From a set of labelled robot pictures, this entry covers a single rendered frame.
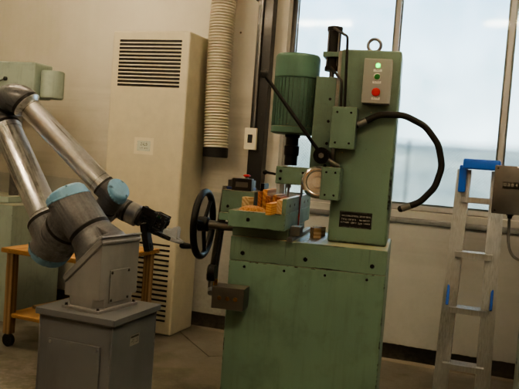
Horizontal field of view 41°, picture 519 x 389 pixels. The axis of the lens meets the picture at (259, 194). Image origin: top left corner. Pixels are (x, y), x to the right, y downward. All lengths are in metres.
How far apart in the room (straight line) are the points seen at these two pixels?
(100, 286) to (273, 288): 0.64
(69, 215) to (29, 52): 2.82
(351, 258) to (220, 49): 2.01
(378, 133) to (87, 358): 1.28
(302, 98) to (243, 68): 1.64
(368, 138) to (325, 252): 0.45
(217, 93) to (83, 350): 2.17
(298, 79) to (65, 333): 1.24
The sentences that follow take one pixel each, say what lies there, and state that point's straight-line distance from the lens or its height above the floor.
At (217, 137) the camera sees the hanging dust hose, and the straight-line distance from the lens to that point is 4.08.
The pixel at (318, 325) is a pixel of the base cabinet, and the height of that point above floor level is 0.51.
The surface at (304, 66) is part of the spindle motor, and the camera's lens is 2.66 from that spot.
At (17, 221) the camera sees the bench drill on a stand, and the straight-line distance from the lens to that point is 4.39.
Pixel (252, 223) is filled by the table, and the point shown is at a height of 0.86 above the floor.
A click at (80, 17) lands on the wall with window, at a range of 4.89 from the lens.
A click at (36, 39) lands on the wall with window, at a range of 5.08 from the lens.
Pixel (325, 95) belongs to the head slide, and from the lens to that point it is 2.64.
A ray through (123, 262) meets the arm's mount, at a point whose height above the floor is 0.71.
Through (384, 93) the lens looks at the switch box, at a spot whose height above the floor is 1.36.
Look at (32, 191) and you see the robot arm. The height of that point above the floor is 0.91.
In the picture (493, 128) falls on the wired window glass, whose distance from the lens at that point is 3.98.
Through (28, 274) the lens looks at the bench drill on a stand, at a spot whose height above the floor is 0.27.
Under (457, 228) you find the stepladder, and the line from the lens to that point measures 3.19.
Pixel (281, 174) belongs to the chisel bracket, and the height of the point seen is 1.04.
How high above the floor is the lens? 1.09
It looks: 3 degrees down
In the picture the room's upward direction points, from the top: 4 degrees clockwise
